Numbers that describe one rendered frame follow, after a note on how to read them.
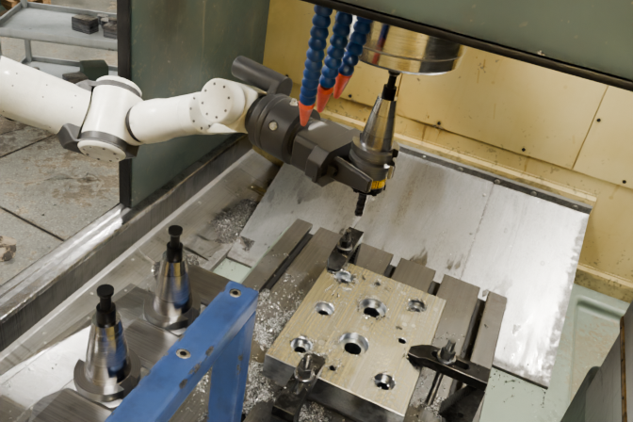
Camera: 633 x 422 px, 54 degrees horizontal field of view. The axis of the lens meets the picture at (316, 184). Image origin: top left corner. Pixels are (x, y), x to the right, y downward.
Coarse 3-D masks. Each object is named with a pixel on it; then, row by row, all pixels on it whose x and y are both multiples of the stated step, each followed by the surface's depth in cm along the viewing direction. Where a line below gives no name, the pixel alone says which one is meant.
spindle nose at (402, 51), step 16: (352, 16) 68; (384, 32) 66; (400, 32) 65; (368, 48) 67; (384, 48) 67; (400, 48) 66; (416, 48) 66; (432, 48) 66; (448, 48) 67; (464, 48) 70; (368, 64) 69; (384, 64) 68; (400, 64) 67; (416, 64) 67; (432, 64) 68; (448, 64) 69
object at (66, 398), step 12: (48, 396) 58; (60, 396) 58; (72, 396) 58; (36, 408) 57; (48, 408) 57; (60, 408) 57; (72, 408) 57; (84, 408) 57; (96, 408) 57; (108, 408) 58; (36, 420) 55; (48, 420) 56; (60, 420) 56; (72, 420) 56; (84, 420) 56; (96, 420) 56
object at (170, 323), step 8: (192, 296) 71; (144, 304) 68; (152, 304) 69; (192, 304) 70; (200, 304) 70; (144, 312) 68; (152, 312) 68; (192, 312) 70; (152, 320) 67; (160, 320) 67; (168, 320) 67; (176, 320) 67; (184, 320) 67; (192, 320) 70; (168, 328) 67; (176, 328) 67; (184, 328) 69
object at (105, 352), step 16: (96, 320) 56; (96, 336) 56; (112, 336) 57; (96, 352) 57; (112, 352) 57; (128, 352) 60; (96, 368) 58; (112, 368) 58; (128, 368) 60; (96, 384) 58; (112, 384) 59
